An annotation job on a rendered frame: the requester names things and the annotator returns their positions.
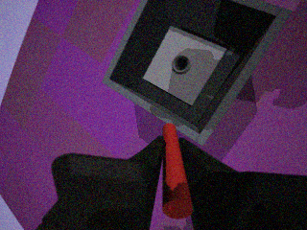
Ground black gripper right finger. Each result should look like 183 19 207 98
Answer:
178 138 307 230

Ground red peg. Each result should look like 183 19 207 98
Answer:
163 123 193 219

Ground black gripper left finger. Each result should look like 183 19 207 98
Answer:
51 136 164 230

